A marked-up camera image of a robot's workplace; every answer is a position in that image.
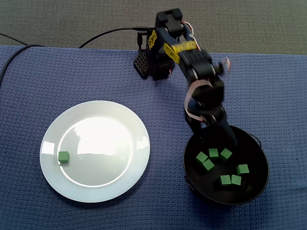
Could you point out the black round metal container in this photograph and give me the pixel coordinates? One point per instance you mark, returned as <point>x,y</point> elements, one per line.
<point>254,148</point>

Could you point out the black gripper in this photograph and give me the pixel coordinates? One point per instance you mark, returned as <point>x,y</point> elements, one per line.
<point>217,119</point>

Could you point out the black honeycomb robot base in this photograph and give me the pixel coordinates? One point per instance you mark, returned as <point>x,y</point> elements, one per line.
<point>140,64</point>

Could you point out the white round plate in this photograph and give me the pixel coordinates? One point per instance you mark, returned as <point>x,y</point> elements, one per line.
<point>96,172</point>

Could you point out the blue woven table mat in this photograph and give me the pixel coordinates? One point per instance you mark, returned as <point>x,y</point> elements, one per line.
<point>263,95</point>

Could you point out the green cube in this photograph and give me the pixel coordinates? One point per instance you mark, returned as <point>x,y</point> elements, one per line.
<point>213,153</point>
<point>242,169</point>
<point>63,157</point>
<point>236,180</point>
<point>226,154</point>
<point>208,165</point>
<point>225,180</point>
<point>201,157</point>

